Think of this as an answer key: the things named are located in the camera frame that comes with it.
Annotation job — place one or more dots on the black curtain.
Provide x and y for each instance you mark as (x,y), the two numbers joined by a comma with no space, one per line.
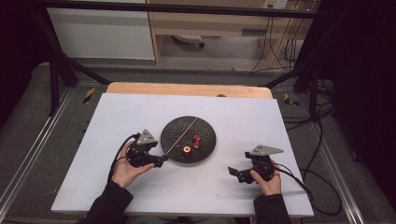
(364,77)
(18,46)

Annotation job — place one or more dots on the white power strip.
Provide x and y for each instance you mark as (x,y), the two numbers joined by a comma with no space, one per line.
(188,38)

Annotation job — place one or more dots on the white wall socket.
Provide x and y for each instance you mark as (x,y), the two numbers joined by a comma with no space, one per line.
(275,3)

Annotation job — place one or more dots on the round black plate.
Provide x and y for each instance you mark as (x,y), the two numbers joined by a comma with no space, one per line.
(174,137)

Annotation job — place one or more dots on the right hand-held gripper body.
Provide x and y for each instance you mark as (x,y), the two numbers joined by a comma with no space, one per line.
(264,162)

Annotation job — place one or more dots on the wooden table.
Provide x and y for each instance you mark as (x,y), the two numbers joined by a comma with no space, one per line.
(186,89)

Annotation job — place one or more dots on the aluminium floor rail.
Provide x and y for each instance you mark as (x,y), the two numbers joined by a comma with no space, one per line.
(34,146)
(341,183)

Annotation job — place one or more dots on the black metal crossbar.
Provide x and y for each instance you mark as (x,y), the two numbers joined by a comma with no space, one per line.
(186,8)

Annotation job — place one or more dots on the scattered brown crumbs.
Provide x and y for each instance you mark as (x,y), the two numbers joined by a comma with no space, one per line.
(193,180)

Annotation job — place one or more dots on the white cabinet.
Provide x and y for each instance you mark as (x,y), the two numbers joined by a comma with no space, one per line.
(99,34)

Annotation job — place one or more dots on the black metal stand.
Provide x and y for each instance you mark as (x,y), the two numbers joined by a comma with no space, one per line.
(313,90)
(54,84)

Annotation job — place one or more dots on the person's left hand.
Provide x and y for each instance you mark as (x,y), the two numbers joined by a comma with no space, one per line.
(123,171)

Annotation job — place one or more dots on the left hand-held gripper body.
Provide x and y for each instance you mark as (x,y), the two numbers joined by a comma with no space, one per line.
(146,139)

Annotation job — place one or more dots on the light wooden desk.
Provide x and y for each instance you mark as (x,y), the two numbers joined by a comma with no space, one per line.
(199,26)

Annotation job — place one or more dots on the person's right hand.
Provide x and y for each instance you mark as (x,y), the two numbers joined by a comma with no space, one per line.
(271,187)

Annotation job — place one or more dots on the thin wooden skewer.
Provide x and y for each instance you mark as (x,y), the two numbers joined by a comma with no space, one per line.
(183,133)

